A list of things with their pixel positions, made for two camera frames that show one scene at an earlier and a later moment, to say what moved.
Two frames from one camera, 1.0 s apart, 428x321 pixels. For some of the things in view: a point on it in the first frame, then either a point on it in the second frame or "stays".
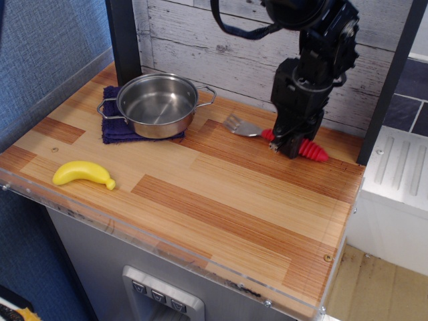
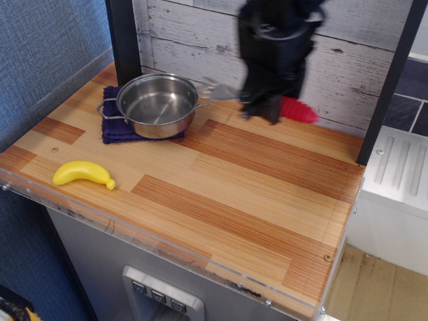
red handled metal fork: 306,148 to 289,109
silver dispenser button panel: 148,297 stays
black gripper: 299,97 to 274,49
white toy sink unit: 390,217 stays
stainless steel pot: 158,105 stays
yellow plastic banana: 78,170 stays
